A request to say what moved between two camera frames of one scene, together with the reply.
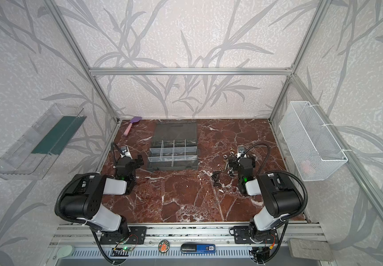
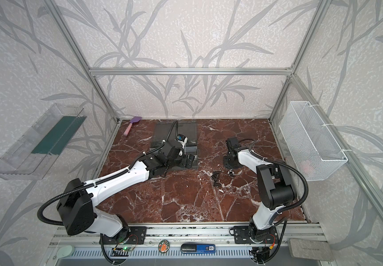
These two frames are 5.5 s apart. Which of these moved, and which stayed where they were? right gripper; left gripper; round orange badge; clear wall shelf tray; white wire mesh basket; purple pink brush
Moved: left gripper; right gripper
Stayed: white wire mesh basket; round orange badge; purple pink brush; clear wall shelf tray
